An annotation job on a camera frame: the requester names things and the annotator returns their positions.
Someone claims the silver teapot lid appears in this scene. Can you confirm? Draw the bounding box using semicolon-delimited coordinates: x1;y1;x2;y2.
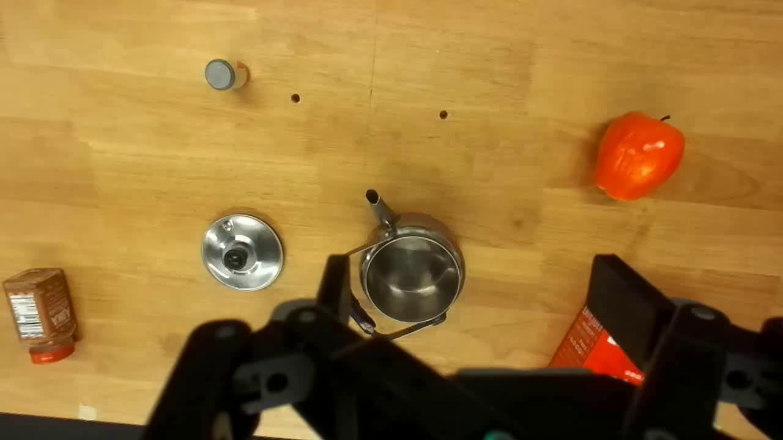
201;213;286;293

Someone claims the orange cracker box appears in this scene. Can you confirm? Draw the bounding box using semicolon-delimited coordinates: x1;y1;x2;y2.
551;306;643;387

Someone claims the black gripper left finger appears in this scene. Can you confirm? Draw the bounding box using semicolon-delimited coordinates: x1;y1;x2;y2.
141;255;454;440

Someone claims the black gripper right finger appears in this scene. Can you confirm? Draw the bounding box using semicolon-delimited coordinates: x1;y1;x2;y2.
587;255;783;440

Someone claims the red tomato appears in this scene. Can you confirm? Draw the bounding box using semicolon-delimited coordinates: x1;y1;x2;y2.
591;113;684;201

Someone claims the small spice jar grey lid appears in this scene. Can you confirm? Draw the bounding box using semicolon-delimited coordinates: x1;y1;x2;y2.
202;59;250;91

